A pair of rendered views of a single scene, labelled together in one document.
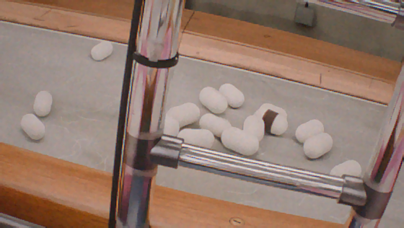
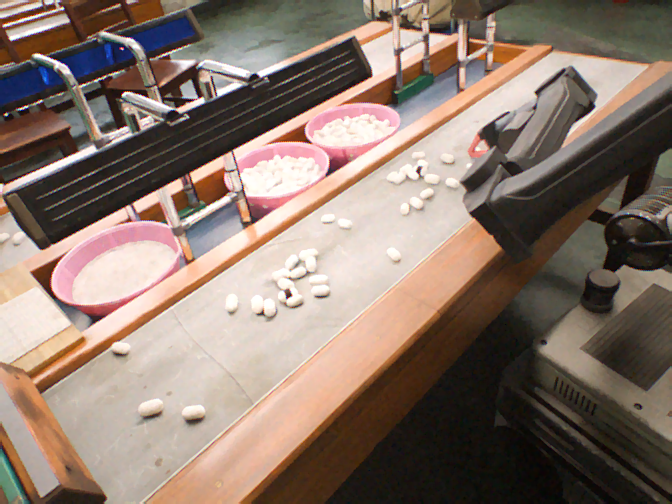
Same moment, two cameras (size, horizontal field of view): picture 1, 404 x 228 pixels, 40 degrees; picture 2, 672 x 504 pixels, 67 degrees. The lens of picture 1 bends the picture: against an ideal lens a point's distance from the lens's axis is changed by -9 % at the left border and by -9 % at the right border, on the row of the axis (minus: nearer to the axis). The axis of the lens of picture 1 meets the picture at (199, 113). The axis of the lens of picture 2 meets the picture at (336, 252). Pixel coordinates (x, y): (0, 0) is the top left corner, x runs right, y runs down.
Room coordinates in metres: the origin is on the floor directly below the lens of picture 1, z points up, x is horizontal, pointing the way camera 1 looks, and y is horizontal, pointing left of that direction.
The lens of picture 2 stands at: (1.10, -0.47, 1.39)
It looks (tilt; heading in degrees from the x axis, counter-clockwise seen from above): 39 degrees down; 137
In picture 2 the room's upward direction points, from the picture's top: 9 degrees counter-clockwise
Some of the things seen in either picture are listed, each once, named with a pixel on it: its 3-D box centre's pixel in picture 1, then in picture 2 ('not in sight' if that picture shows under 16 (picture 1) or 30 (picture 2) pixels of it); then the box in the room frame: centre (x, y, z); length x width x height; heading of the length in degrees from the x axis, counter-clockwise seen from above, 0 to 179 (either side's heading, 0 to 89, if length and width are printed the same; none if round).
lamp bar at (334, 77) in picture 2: not in sight; (219, 120); (0.46, -0.06, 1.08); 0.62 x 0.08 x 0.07; 86
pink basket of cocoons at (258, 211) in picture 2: not in sight; (280, 183); (0.20, 0.23, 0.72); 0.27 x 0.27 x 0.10
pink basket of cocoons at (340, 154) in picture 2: not in sight; (353, 138); (0.22, 0.51, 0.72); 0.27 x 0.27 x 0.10
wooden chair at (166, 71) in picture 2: not in sight; (149, 75); (-1.75, 0.97, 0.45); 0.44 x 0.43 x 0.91; 107
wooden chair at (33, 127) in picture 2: not in sight; (15, 132); (-1.74, 0.17, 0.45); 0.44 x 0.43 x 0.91; 82
